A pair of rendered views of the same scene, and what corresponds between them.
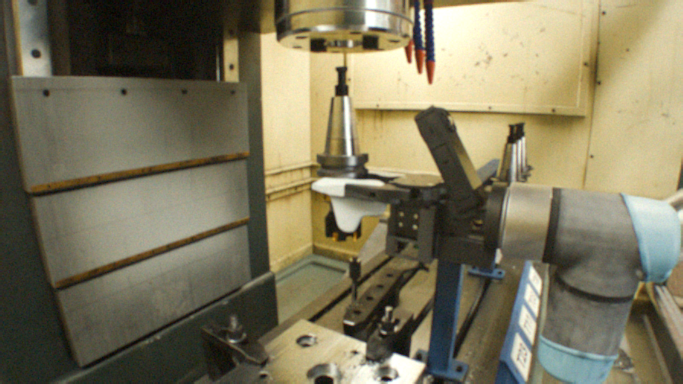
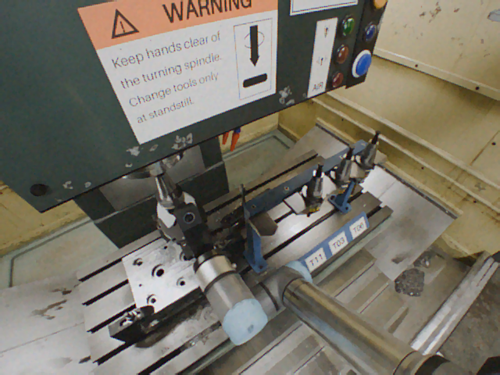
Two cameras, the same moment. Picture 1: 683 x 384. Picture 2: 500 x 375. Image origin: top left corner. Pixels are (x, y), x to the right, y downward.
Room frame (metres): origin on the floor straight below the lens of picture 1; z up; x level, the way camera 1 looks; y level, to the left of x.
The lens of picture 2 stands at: (0.19, -0.33, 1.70)
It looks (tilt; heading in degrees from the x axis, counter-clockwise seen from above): 49 degrees down; 27
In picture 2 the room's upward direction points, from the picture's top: 4 degrees counter-clockwise
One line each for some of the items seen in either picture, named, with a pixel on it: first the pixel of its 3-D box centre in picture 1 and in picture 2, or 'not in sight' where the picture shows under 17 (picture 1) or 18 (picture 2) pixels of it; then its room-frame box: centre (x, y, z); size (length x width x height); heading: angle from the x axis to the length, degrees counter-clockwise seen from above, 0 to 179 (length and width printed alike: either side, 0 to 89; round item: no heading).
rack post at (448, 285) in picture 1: (447, 296); (253, 240); (0.51, -0.18, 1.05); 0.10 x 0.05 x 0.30; 57
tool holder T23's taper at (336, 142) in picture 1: (341, 125); (164, 183); (0.42, 0.00, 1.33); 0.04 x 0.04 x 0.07
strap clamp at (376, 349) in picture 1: (388, 345); (225, 247); (0.48, -0.08, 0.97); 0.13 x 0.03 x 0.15; 147
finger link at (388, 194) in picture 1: (386, 191); (173, 227); (0.36, -0.05, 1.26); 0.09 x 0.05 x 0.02; 72
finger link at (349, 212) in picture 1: (346, 206); (167, 219); (0.38, -0.01, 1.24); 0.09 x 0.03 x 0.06; 72
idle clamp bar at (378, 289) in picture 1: (374, 305); (248, 210); (0.68, -0.07, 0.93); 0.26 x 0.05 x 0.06; 152
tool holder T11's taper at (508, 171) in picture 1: (509, 161); (316, 183); (0.62, -0.31, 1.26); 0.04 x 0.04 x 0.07
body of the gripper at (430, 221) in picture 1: (444, 216); (198, 245); (0.36, -0.11, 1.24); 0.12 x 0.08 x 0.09; 59
